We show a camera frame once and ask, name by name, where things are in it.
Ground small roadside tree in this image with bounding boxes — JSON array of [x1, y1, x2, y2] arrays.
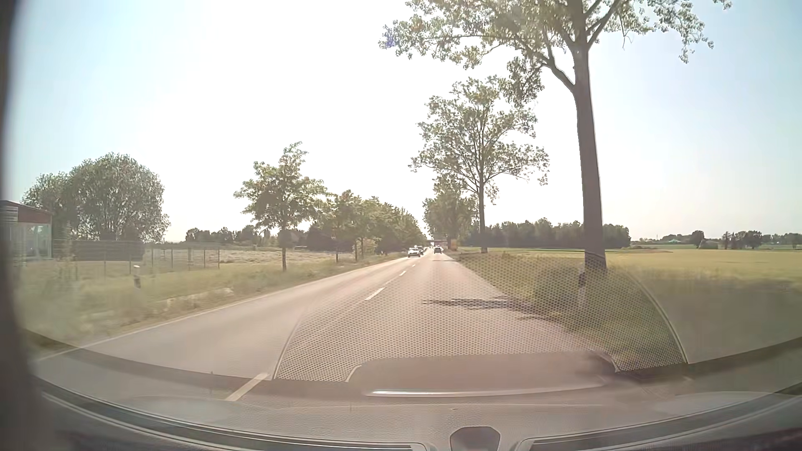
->
[[234, 142, 328, 273]]

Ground car's own bonnet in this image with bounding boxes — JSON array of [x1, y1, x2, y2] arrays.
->
[[25, 329, 802, 451]]

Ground large round tree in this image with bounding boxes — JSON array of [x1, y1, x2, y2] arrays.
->
[[21, 153, 171, 244]]

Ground road markings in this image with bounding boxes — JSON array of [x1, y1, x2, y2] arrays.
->
[[38, 253, 421, 402]]

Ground grass verge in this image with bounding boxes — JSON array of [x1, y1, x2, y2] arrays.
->
[[15, 252, 408, 348]]

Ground grass field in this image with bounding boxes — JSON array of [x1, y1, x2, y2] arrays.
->
[[454, 246, 802, 364]]

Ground row of trees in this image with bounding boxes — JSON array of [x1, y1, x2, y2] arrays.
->
[[313, 190, 428, 263], [423, 175, 480, 250]]

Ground tall roadside tree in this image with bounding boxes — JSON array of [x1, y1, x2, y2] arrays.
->
[[380, 0, 733, 274], [410, 76, 551, 254]]

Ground grey asphalt road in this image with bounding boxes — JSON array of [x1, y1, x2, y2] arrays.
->
[[38, 246, 602, 402]]

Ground building with red roof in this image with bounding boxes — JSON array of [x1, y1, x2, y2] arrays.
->
[[0, 200, 55, 262]]

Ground wire mesh fence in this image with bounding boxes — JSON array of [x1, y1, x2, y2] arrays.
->
[[13, 239, 223, 283]]

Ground distant trees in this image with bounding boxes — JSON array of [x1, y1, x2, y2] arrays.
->
[[639, 229, 802, 251]]

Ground distant wood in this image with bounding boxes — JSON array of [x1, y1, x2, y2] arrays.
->
[[460, 218, 632, 250]]

